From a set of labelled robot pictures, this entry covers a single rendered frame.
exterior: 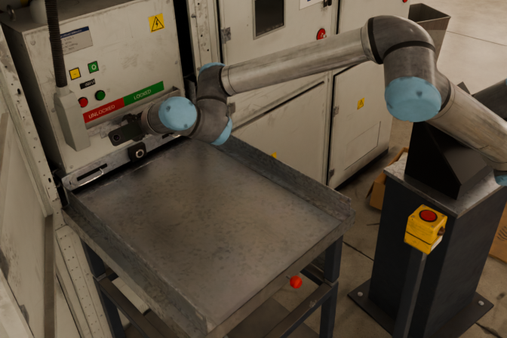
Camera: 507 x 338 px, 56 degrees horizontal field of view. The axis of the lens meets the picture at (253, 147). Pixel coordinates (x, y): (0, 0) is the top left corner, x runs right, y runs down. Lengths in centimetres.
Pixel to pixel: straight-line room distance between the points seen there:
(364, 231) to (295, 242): 131
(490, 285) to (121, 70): 191
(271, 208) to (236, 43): 64
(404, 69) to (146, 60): 87
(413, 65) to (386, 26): 12
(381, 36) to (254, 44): 78
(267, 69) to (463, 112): 50
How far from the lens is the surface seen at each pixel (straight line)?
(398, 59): 113
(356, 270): 247
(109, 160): 168
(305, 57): 126
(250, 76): 133
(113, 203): 160
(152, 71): 167
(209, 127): 134
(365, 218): 275
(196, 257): 136
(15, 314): 100
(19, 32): 146
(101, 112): 161
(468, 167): 178
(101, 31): 153
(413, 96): 109
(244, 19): 180
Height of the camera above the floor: 184
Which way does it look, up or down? 34 degrees down
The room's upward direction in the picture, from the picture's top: 2 degrees counter-clockwise
